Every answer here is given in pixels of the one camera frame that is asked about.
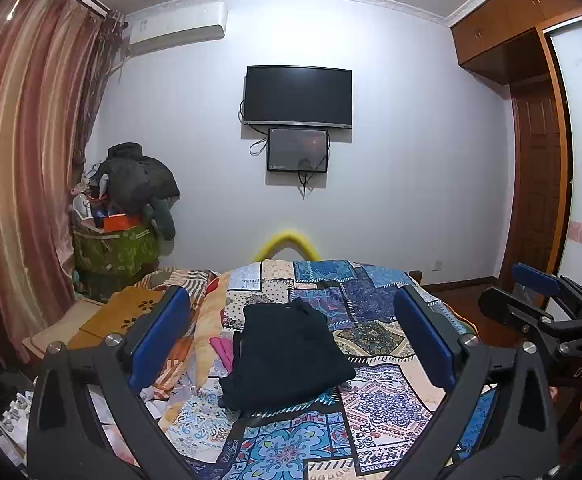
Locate beige bedside cabinet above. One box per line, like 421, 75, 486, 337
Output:
21, 297, 106, 361

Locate grey plush toy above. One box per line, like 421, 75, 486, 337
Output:
143, 195, 176, 241

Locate wooden overhead cabinet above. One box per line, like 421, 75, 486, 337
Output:
450, 0, 582, 86

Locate pile of papers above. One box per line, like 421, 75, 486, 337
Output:
0, 390, 36, 461

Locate green fabric storage bin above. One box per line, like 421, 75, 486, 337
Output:
72, 222, 160, 276

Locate striped cloth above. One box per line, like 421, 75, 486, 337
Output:
141, 267, 216, 293

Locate dark teal pants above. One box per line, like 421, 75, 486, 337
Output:
218, 297, 356, 411

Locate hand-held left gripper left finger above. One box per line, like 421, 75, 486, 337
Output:
26, 285, 196, 480

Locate black wall television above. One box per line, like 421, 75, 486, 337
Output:
243, 65, 353, 130

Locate blue patchwork bedspread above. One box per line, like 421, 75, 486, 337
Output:
158, 259, 502, 480

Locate dark padded jacket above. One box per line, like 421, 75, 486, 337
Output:
96, 142, 180, 216

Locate orange floral quilt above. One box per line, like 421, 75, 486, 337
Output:
141, 272, 252, 421

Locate small black wall monitor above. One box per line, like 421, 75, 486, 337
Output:
267, 127, 330, 174

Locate assorted toys pile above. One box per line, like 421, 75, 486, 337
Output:
71, 162, 116, 233

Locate yellow foam bar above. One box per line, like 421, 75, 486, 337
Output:
253, 230, 324, 263

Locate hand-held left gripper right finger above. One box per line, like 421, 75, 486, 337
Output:
386, 285, 559, 480

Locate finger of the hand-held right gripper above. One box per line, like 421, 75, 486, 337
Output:
478, 287, 582, 361
512, 263, 582, 318

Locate red striped curtain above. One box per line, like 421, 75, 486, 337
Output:
0, 0, 122, 376

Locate wooden lap desk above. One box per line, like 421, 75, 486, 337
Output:
68, 285, 172, 351

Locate white air conditioner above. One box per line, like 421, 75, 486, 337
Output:
123, 2, 228, 56

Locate pink cloth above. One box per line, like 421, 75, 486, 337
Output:
210, 336, 234, 376

